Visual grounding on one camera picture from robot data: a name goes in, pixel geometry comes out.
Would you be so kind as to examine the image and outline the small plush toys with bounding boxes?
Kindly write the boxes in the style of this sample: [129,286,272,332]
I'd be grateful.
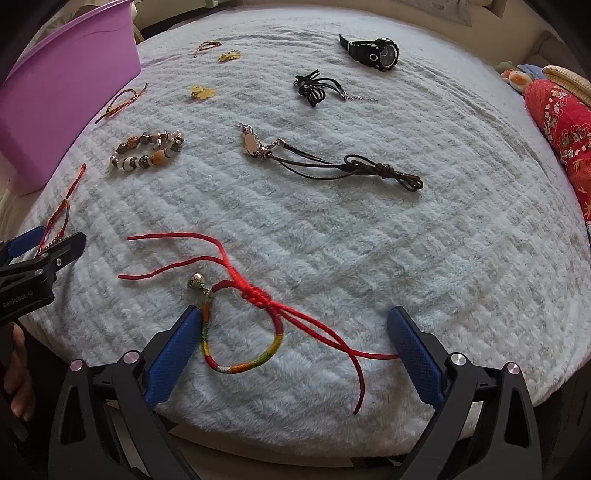
[495,61,547,94]

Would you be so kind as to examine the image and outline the black wrist watch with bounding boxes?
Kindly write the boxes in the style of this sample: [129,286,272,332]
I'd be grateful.
[339,35,400,72]

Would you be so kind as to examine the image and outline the large beaded bracelet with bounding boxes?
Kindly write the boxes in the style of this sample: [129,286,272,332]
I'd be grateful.
[109,129,187,173]

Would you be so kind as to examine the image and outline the red cord heart charm bracelet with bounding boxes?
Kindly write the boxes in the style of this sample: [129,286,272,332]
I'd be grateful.
[35,162,88,257]

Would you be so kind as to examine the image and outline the light blue quilted blanket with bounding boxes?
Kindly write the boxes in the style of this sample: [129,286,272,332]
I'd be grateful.
[24,8,590,457]

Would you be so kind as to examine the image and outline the brown braided small bracelet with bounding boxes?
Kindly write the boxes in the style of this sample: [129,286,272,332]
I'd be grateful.
[193,39,223,58]

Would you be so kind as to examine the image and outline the yellow flower charm near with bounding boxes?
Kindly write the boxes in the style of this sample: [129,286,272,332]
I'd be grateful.
[190,85,216,101]

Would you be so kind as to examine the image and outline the purple plastic tub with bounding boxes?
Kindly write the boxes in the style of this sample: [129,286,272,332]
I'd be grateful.
[1,1,141,195]

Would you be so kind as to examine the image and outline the orange braided bracelet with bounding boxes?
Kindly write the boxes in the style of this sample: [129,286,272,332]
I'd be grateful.
[94,82,150,125]

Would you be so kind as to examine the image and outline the red rainbow cord bell bracelet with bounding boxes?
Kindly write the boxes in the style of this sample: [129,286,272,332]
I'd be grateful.
[117,231,401,415]

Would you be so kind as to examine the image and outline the yellow pillow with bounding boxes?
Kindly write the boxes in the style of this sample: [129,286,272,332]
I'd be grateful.
[542,65,591,95]

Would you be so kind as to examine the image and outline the black cord necklace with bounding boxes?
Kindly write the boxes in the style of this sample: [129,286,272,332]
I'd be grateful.
[292,68,378,109]

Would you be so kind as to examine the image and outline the red floral quilt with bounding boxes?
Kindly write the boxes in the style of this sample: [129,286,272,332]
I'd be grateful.
[524,80,591,229]

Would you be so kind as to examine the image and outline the brown cord metal tag bracelet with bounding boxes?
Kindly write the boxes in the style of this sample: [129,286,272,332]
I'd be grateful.
[235,121,425,192]

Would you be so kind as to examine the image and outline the grey patterned window cloth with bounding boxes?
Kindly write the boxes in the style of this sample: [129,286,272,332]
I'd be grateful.
[399,0,472,27]

